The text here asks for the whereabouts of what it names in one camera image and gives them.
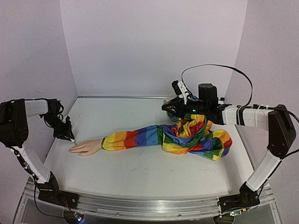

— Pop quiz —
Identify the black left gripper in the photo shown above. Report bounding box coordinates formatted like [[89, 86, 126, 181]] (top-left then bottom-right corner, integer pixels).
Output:
[[44, 115, 75, 140]]

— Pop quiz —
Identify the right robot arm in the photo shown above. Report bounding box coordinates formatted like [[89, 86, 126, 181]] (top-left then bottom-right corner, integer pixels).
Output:
[[162, 80, 297, 211]]

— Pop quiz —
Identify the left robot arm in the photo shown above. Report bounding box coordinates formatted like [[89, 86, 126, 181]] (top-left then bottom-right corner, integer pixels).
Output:
[[0, 98, 75, 184]]

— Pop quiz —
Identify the mannequin hand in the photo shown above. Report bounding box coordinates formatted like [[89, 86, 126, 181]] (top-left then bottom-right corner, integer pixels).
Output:
[[69, 139, 103, 156]]

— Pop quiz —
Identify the rainbow striped sleeve cloth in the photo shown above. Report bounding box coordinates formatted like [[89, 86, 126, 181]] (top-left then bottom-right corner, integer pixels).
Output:
[[101, 113, 233, 161]]

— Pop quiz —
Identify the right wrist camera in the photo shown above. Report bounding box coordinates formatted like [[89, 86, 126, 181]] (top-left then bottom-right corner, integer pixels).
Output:
[[171, 80, 192, 105]]

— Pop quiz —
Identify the black left camera cable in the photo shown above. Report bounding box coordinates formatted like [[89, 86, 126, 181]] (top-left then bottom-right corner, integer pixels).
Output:
[[56, 100, 65, 116]]

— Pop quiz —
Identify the black camera cable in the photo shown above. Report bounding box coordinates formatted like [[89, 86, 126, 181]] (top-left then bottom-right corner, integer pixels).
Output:
[[56, 100, 65, 116], [181, 64, 299, 159]]

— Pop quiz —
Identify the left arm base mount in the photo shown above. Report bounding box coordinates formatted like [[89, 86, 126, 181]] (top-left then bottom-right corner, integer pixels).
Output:
[[34, 172, 79, 209]]

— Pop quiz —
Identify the aluminium front rail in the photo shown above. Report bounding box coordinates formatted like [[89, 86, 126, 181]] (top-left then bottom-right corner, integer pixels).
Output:
[[14, 180, 282, 224]]

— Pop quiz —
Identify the black right camera cable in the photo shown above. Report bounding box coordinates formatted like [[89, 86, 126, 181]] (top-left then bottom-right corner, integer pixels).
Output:
[[181, 64, 299, 159]]

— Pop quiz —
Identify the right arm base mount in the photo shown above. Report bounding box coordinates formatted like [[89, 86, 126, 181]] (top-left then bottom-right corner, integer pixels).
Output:
[[217, 182, 260, 214]]

